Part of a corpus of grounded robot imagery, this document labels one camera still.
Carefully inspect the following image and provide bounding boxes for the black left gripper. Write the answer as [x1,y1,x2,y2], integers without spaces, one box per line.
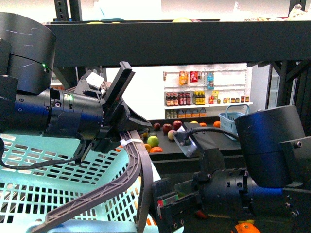
[43,61,152,162]

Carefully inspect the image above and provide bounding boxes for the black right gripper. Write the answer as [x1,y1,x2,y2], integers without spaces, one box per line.
[150,148,256,233]

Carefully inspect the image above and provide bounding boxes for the grey-brown basket handle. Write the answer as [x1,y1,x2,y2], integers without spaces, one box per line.
[31,130,153,233]

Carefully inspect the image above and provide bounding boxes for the light teal plastic shopping basket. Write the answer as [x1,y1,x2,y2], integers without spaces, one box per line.
[0,133,185,233]

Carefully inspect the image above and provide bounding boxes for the white retail shelf with bottles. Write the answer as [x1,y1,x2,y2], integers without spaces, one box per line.
[163,64,252,119]

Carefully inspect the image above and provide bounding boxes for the small blue basket on shelf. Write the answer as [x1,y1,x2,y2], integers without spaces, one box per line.
[218,103,250,136]

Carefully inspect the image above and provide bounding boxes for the black metal shelf upright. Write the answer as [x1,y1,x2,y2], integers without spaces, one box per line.
[265,61,297,109]

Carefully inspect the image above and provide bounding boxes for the white zip tie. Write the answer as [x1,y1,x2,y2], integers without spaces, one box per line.
[120,138,143,147]

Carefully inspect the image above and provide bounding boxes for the large orange front centre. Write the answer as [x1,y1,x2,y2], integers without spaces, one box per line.
[231,223,260,233]

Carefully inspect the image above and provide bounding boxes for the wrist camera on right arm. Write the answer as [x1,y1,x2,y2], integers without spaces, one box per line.
[173,123,219,158]

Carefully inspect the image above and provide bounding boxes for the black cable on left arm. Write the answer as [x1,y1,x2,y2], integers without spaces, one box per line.
[0,137,87,170]

